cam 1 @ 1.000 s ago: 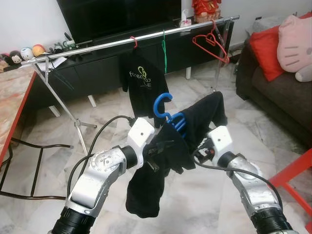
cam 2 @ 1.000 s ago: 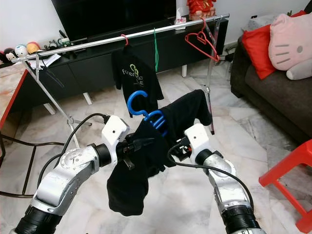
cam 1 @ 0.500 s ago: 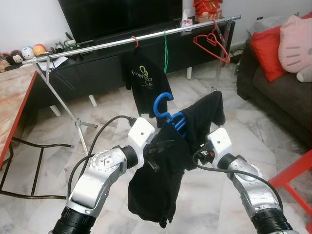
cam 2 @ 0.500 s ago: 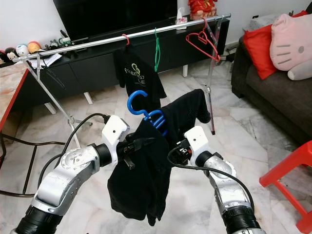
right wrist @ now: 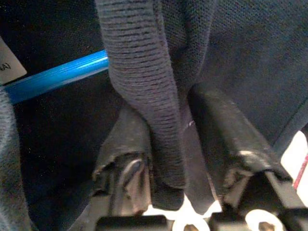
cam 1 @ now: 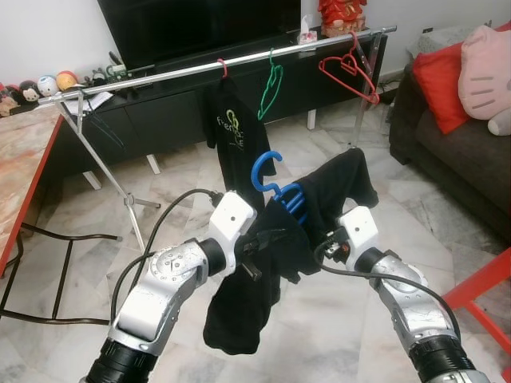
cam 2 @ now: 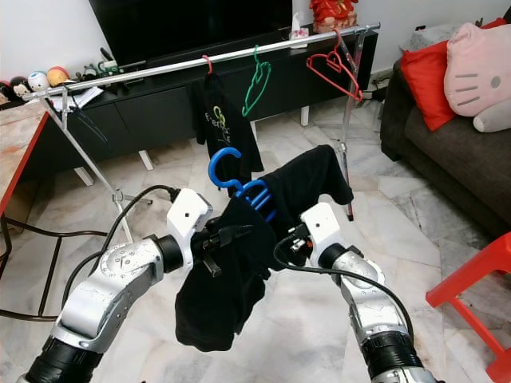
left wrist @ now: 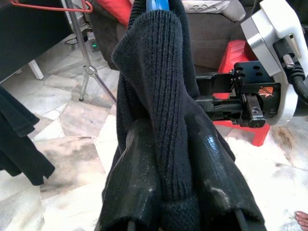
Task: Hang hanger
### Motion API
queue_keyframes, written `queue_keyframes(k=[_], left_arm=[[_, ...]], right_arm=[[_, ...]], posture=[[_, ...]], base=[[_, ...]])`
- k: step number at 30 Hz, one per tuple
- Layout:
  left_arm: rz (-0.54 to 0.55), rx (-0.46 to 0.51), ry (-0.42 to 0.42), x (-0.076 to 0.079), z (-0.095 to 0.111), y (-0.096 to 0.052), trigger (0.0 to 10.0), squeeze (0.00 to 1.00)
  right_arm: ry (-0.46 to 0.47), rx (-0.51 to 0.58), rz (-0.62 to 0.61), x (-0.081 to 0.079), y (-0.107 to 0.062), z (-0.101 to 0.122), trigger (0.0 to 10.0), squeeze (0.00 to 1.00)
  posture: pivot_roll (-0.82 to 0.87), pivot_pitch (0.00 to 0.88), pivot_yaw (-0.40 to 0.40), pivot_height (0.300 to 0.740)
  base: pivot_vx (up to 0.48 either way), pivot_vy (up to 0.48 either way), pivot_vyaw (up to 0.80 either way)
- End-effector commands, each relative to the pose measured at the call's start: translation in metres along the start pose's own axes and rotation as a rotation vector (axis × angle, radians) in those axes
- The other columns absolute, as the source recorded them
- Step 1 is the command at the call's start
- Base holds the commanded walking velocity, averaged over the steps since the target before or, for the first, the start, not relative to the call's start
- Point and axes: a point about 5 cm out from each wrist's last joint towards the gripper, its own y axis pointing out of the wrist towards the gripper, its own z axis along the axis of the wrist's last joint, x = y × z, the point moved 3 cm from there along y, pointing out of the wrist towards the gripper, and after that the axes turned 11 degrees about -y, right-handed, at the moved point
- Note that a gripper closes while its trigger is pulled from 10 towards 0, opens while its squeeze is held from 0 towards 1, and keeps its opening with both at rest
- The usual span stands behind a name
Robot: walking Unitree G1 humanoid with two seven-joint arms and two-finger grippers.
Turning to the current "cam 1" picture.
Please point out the marble pattern folding table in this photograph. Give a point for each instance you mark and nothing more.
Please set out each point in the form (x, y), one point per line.
(24, 159)

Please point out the pink plastic hanger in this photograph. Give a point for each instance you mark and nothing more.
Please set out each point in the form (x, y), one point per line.
(224, 65)

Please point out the green plastic hanger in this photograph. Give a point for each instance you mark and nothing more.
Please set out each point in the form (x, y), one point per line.
(273, 70)

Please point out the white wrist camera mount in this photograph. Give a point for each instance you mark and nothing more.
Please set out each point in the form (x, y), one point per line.
(359, 227)
(231, 219)

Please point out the red laughing Buddha statue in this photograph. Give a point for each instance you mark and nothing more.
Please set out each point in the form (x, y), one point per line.
(343, 16)

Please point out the red cushion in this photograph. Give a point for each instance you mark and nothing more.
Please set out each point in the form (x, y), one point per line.
(443, 88)

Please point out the black printed t-shirt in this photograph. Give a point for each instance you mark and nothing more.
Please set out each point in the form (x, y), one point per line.
(223, 159)

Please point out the silver metal clothes rack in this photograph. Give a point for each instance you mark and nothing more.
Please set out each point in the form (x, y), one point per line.
(160, 76)

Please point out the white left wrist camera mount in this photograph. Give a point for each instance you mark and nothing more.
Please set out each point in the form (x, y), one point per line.
(231, 219)

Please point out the black flat screen television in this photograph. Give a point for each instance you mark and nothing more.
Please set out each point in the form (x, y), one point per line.
(200, 28)

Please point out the black cloth garment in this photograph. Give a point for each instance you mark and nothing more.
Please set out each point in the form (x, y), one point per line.
(239, 319)

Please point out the thin black hanger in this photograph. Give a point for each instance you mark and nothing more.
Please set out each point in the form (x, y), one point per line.
(83, 112)

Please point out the Mickey Mouse plush head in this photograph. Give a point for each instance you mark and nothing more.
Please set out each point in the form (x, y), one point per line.
(29, 92)

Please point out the Minnie Mouse plush head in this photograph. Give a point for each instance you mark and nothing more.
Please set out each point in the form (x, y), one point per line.
(9, 96)

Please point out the orange round plush head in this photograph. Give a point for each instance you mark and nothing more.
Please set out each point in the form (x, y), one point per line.
(67, 80)

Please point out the black TV cabinet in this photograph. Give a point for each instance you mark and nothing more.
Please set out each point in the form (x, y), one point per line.
(160, 120)

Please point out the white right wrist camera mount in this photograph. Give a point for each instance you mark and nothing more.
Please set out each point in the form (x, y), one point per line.
(359, 227)

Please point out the dark brown sofa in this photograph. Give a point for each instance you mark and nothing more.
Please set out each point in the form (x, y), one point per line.
(455, 159)

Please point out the red plastic stool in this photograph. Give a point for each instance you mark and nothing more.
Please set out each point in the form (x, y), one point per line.
(479, 287)

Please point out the white paper stack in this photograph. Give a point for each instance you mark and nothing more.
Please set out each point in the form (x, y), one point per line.
(96, 100)

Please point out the grey covered side table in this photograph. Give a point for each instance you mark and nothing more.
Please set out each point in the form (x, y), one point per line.
(439, 40)

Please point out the pink Hello Kitty cushion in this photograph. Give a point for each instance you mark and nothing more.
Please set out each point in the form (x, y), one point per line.
(487, 76)

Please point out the blue plastic hanger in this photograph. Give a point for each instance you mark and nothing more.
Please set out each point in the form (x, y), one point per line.
(255, 174)

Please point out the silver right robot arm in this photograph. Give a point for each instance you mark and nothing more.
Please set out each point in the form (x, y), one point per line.
(407, 303)

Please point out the white tissue box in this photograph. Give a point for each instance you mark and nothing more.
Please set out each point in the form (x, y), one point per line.
(307, 36)

